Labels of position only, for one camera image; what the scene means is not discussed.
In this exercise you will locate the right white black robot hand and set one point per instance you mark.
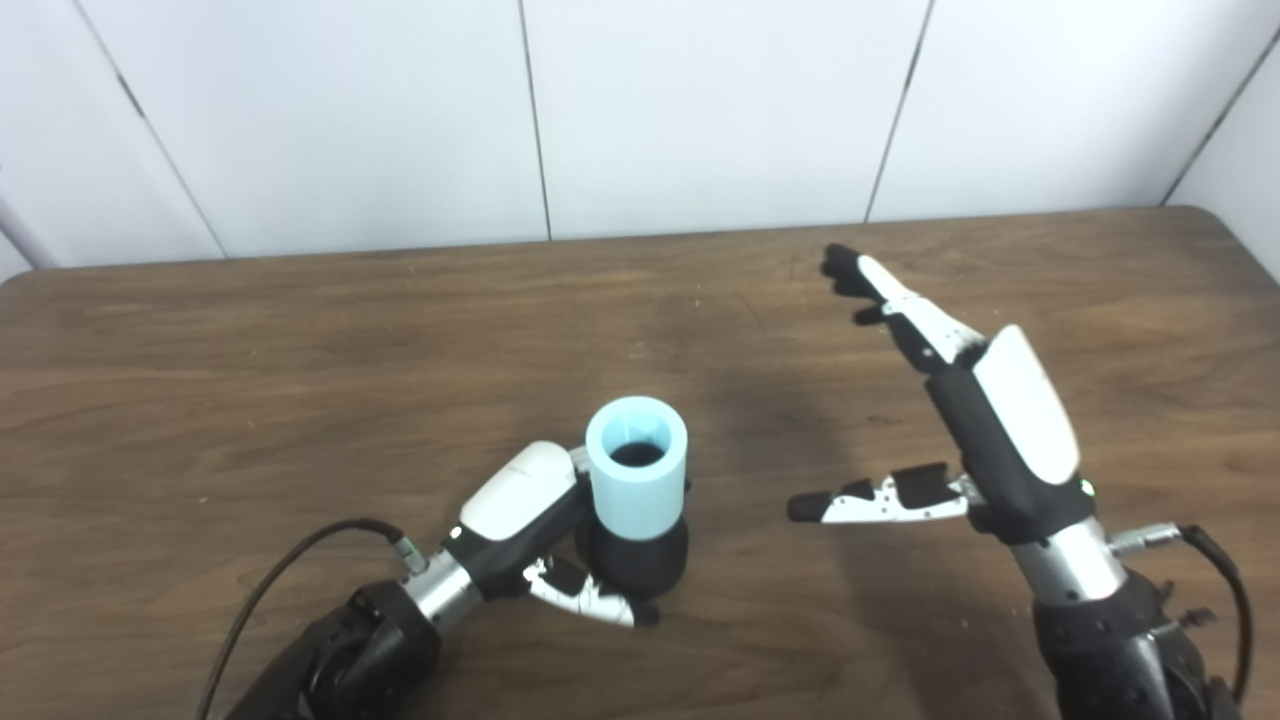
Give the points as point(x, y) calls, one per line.
point(1010, 440)

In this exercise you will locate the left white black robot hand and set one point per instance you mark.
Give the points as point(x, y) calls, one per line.
point(520, 505)

